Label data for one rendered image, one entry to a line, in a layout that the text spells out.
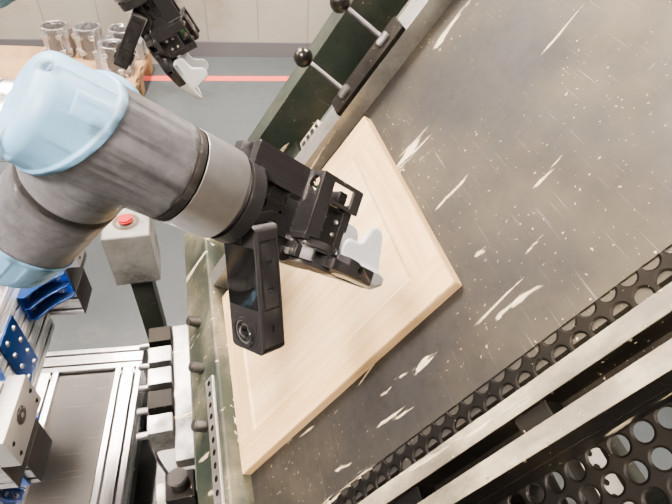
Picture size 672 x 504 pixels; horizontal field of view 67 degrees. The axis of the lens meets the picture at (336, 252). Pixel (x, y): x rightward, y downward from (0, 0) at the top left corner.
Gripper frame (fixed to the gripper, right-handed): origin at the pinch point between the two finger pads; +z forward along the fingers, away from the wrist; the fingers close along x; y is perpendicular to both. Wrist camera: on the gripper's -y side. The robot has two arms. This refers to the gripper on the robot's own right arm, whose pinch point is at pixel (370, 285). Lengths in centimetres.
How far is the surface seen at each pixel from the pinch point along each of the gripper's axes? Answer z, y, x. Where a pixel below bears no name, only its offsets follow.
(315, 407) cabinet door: 22.5, -19.0, 23.1
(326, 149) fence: 24, 28, 43
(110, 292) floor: 60, -23, 202
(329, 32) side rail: 22, 56, 52
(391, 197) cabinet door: 20.4, 17.5, 18.9
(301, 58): 11, 41, 42
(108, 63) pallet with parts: 57, 114, 329
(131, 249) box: 17, -3, 98
